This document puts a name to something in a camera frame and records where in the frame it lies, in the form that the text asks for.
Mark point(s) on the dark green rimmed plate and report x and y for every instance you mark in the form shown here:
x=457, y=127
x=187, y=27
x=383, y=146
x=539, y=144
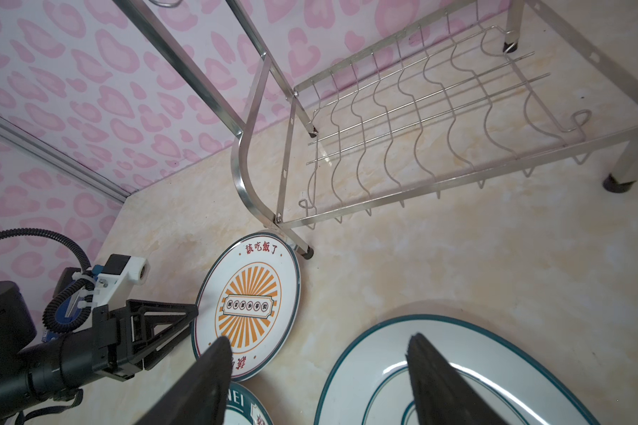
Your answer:
x=244, y=408

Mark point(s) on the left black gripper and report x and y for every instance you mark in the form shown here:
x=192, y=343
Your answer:
x=118, y=334

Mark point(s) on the small orange sunburst plate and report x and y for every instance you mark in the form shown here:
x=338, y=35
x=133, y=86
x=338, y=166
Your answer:
x=251, y=296

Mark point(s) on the chrome two-tier dish rack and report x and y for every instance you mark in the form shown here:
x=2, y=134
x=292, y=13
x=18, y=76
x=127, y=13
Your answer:
x=621, y=179

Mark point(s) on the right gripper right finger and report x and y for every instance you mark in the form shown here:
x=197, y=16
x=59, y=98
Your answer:
x=440, y=394

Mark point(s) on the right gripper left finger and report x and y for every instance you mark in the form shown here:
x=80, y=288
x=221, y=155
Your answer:
x=200, y=395

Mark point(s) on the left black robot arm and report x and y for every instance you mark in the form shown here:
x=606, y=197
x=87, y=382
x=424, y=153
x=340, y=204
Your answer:
x=31, y=374

